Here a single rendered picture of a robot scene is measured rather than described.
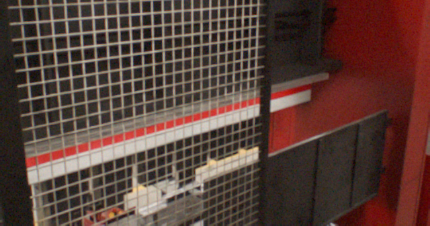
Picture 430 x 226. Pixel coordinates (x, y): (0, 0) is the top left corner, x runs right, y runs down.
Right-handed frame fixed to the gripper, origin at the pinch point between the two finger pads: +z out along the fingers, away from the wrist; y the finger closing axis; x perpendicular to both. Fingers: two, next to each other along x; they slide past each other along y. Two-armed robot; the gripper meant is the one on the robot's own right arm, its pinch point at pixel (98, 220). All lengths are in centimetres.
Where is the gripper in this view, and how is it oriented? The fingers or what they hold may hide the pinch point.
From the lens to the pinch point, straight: 240.9
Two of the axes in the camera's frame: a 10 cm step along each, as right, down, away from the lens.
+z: 1.9, 9.7, 1.3
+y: 7.5, -0.7, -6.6
